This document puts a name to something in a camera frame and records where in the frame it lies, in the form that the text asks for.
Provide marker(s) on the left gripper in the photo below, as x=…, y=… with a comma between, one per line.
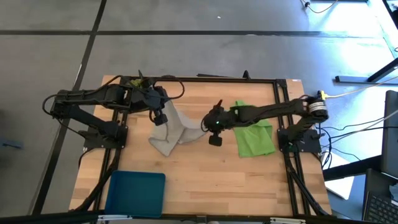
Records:
x=149, y=95

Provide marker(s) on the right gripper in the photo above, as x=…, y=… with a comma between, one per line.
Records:
x=217, y=119

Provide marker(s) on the green microfiber towel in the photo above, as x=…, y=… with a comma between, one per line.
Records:
x=255, y=140

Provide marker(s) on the grey microfiber towel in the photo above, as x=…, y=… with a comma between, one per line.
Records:
x=174, y=133

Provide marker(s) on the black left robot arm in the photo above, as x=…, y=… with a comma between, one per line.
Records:
x=93, y=96

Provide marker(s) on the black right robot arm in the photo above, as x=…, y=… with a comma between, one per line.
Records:
x=273, y=109

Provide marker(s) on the small potted artificial plant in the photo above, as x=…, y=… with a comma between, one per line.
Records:
x=136, y=82

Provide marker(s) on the blue plastic tray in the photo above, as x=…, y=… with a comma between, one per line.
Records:
x=135, y=194

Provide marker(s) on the black stand leg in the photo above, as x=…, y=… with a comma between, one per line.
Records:
x=351, y=79

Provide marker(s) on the white paper sheet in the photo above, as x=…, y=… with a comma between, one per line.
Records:
x=340, y=186

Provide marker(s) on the dark floor beam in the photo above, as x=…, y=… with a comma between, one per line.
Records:
x=351, y=169

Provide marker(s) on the grey floor object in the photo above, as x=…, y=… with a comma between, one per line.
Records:
x=11, y=143

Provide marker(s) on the dark monitor panel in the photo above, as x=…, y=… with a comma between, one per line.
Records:
x=390, y=133

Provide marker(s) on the black laptop keyboard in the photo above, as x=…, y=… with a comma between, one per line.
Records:
x=379, y=208

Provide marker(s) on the black aluminium table frame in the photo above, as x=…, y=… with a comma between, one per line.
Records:
x=217, y=80

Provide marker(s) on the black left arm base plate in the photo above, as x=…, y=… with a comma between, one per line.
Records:
x=93, y=141

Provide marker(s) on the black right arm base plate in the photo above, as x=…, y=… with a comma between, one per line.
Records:
x=311, y=144

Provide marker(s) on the silver metal bracket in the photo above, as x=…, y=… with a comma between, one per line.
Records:
x=287, y=221
x=115, y=217

